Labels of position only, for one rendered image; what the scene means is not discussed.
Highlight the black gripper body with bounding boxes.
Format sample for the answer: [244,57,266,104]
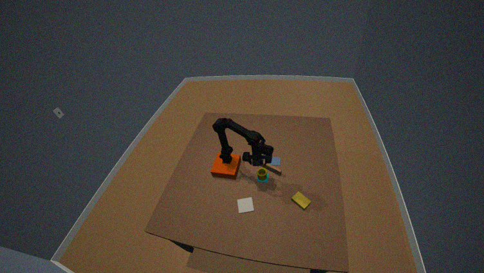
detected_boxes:
[242,152,272,164]

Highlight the yellow rectangular block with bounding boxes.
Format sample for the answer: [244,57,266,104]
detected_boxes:
[291,191,311,210]

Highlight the grey square pad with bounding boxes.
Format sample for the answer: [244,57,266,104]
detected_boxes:
[237,197,254,213]

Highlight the yellow cup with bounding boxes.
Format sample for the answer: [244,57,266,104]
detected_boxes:
[257,167,266,181]

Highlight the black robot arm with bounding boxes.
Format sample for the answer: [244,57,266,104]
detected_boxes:
[212,118,274,166]

